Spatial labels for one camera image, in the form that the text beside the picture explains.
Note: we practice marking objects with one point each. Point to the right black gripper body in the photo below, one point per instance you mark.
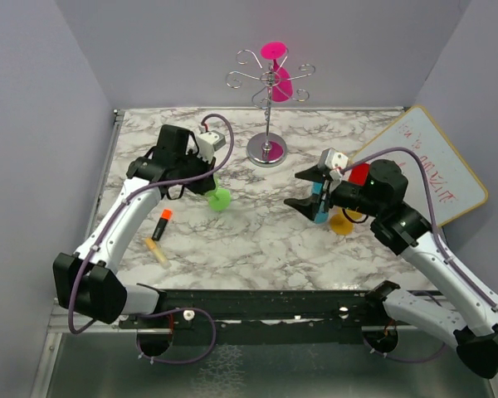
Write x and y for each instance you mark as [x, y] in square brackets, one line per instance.
[331, 197]

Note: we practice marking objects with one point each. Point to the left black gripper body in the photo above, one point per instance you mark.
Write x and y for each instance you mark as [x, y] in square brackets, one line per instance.
[193, 166]

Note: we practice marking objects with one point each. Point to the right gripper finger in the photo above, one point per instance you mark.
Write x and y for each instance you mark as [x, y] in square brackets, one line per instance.
[312, 174]
[307, 207]

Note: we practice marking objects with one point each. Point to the blue wine glass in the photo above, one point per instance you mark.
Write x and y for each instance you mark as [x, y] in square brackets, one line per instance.
[322, 215]

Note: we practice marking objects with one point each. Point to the orange wine glass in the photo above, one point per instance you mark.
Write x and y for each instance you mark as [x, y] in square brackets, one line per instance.
[344, 221]

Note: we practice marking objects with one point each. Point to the red wine glass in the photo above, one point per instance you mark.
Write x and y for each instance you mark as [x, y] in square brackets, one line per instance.
[359, 174]

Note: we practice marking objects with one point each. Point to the green wine glass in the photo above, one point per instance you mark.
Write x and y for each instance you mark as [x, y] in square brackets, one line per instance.
[218, 198]

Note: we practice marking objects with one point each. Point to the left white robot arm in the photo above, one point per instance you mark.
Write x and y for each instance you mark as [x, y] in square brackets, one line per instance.
[86, 281]

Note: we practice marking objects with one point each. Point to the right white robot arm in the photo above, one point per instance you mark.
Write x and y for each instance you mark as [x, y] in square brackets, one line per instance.
[472, 328]

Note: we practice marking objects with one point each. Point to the chrome wine glass rack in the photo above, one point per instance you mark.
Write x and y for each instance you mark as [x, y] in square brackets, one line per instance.
[266, 149]

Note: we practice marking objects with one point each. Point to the pink wine glass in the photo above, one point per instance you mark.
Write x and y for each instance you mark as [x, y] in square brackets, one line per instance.
[282, 88]

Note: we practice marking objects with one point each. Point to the orange capped marker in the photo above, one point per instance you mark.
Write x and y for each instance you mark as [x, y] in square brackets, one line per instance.
[161, 224]

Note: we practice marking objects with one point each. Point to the beige tube on table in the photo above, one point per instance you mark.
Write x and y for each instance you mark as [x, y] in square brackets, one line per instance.
[159, 255]

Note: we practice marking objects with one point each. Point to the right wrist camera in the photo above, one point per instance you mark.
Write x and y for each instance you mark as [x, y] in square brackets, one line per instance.
[332, 163]

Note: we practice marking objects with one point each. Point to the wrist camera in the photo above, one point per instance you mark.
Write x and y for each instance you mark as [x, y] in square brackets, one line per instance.
[208, 143]
[332, 163]

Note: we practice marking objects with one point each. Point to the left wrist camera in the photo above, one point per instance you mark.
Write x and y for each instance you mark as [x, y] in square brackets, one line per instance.
[208, 143]

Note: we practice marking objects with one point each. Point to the whiteboard with yellow frame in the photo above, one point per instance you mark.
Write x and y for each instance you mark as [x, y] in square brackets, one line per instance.
[455, 189]

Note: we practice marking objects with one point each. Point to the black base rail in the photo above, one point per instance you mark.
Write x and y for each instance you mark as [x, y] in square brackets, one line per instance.
[261, 317]

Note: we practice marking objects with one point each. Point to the aluminium frame rail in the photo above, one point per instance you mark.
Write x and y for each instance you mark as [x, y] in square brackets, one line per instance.
[117, 120]

